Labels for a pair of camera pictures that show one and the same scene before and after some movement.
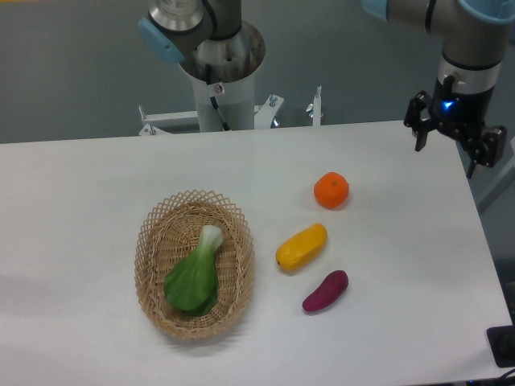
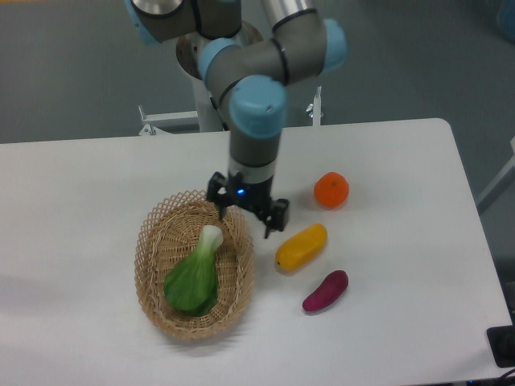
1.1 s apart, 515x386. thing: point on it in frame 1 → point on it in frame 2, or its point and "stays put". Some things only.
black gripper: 463,113 → 256,197
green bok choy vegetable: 192,282 stays put
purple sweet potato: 334,285 stays put
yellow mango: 302,247 stays put
